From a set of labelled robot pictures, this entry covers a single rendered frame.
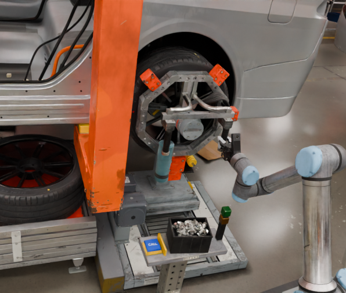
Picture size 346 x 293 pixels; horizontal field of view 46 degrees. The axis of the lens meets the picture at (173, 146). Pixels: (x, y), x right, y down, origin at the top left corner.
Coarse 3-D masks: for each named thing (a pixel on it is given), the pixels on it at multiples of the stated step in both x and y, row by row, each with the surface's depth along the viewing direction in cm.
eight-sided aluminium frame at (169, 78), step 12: (168, 72) 224; (180, 72) 225; (192, 72) 228; (204, 72) 230; (168, 84) 222; (216, 84) 232; (144, 96) 224; (156, 96) 224; (144, 108) 227; (144, 120) 230; (216, 120) 252; (144, 132) 234; (216, 132) 251; (156, 144) 243; (192, 144) 256; (204, 144) 254
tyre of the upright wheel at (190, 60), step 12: (168, 48) 240; (180, 48) 241; (144, 60) 236; (156, 60) 229; (168, 60) 226; (180, 60) 226; (192, 60) 229; (204, 60) 236; (156, 72) 225; (144, 84) 227; (132, 108) 233; (132, 120) 237; (132, 132) 242; (204, 132) 260; (144, 144) 249
